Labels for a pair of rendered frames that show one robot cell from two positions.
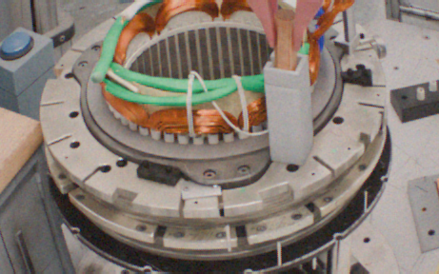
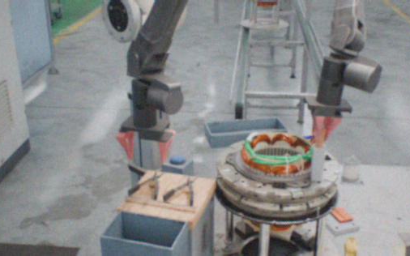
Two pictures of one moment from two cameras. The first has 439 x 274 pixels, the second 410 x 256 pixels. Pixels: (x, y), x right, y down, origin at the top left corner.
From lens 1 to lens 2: 0.60 m
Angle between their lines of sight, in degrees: 21
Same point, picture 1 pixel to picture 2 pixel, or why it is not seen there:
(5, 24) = (150, 157)
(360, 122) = (333, 169)
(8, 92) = not seen: hidden behind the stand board
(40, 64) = (190, 168)
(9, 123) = (202, 181)
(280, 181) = (318, 185)
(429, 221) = (333, 224)
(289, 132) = (318, 169)
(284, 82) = (320, 152)
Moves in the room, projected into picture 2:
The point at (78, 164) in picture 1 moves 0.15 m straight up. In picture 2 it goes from (248, 186) to (250, 130)
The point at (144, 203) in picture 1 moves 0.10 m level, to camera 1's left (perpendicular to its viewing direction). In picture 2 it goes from (279, 194) to (239, 201)
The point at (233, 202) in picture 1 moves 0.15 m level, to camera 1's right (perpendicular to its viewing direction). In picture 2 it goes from (307, 191) to (362, 181)
